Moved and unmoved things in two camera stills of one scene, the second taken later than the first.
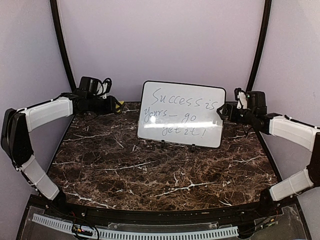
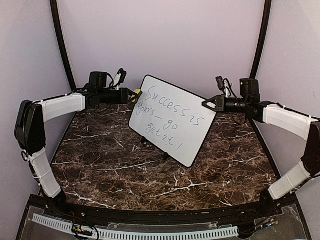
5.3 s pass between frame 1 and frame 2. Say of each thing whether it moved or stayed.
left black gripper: moved
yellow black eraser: moved
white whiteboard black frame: moved
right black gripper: moved
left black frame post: stayed
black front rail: stayed
